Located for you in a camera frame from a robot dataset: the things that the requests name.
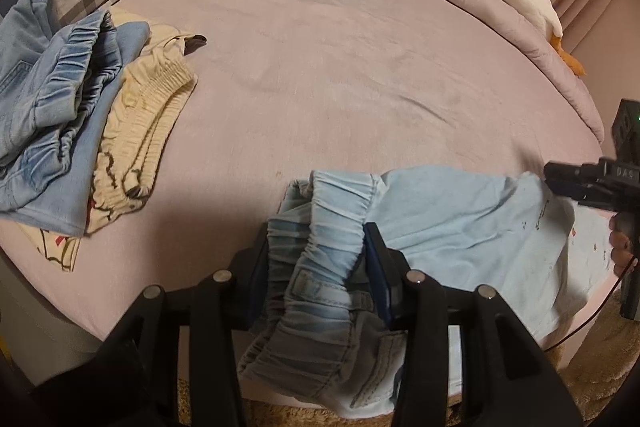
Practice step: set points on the printed cream cloth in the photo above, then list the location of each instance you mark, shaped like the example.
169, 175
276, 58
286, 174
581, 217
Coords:
55, 249

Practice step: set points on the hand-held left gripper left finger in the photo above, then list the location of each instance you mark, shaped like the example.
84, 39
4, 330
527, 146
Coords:
257, 279

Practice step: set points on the person's right hand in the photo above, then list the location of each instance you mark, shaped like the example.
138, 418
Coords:
622, 252

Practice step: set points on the pink bed sheet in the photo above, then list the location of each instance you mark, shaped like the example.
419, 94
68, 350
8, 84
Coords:
325, 72

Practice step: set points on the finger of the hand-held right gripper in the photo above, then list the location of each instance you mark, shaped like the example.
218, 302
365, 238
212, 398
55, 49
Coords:
565, 179

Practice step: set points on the plain blue folded garment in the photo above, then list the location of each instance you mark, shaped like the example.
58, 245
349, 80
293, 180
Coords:
75, 187

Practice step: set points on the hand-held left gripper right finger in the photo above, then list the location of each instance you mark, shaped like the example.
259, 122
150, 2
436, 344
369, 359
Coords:
377, 274

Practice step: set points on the grey bed base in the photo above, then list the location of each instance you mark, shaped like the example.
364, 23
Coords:
45, 342

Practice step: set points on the light blue pants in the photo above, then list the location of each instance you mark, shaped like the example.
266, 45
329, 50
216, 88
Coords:
450, 227

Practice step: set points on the blue denim pants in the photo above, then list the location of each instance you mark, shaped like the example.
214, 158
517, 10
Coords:
45, 97

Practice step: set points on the cream elastic-waist pants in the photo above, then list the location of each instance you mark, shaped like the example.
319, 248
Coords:
150, 92

